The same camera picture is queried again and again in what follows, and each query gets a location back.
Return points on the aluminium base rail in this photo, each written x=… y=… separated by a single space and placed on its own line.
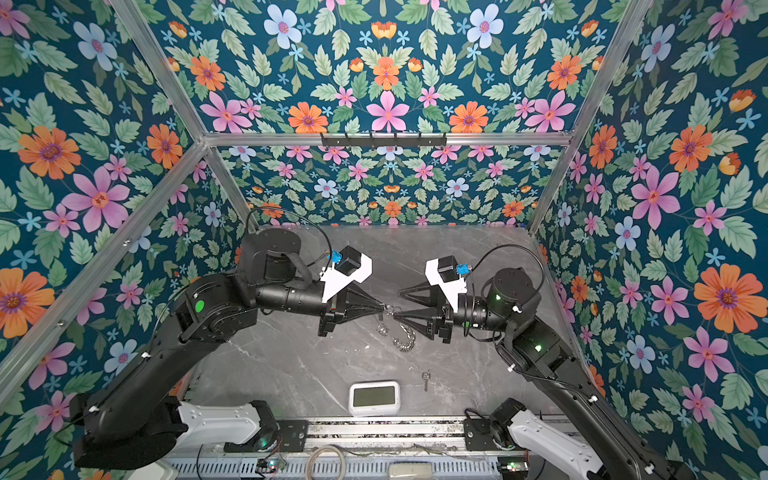
x=451 y=435

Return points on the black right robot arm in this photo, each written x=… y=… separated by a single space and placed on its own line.
x=608 y=447

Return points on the white digital timer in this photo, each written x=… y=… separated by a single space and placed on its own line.
x=369 y=399

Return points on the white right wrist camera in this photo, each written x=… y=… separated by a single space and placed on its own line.
x=448 y=276

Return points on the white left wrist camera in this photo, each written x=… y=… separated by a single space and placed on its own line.
x=347 y=266

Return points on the aluminium frame post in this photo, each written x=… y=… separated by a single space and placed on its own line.
x=201 y=147
x=628 y=27

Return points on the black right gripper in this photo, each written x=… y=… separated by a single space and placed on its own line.
x=440 y=323

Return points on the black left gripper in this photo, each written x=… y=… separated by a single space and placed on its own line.
x=341 y=303

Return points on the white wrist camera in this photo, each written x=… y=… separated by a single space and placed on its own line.
x=347 y=266
x=448 y=276

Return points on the aluminium frame post back right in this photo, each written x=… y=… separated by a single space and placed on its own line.
x=628 y=27

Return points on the steel key holder plate with rings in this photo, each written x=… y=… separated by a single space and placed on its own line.
x=404 y=341

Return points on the aluminium frame post back left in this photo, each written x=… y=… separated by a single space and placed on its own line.
x=201 y=147

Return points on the black hook rail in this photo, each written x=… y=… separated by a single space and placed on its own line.
x=370 y=140

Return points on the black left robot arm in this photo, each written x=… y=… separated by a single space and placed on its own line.
x=136 y=420

